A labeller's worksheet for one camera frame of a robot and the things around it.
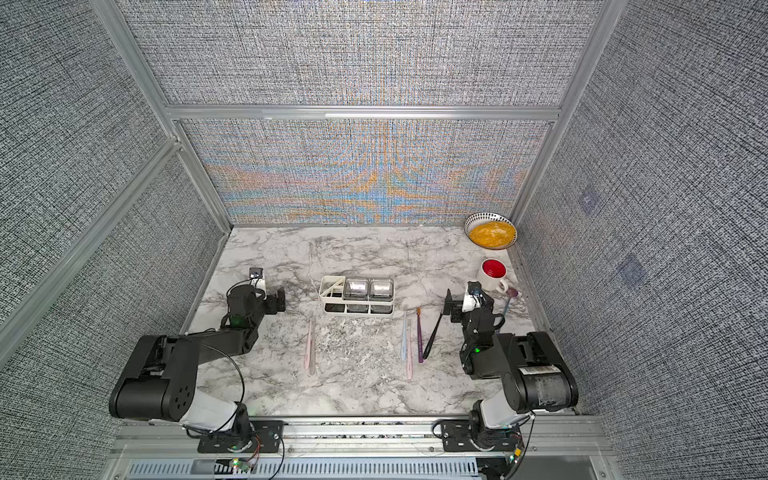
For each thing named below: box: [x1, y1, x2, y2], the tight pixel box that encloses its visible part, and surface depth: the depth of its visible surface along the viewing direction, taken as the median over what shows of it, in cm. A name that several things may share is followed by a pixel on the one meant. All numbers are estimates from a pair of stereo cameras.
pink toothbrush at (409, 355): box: [406, 319, 413, 383], surface depth 87 cm
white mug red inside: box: [480, 258, 509, 293], surface depth 99 cm
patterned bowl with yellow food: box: [464, 212, 518, 251], surface depth 112 cm
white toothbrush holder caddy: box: [318, 275, 396, 317], surface depth 96 cm
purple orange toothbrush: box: [416, 307, 424, 364], surface depth 94 cm
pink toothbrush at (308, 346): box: [304, 318, 312, 370], surface depth 89 cm
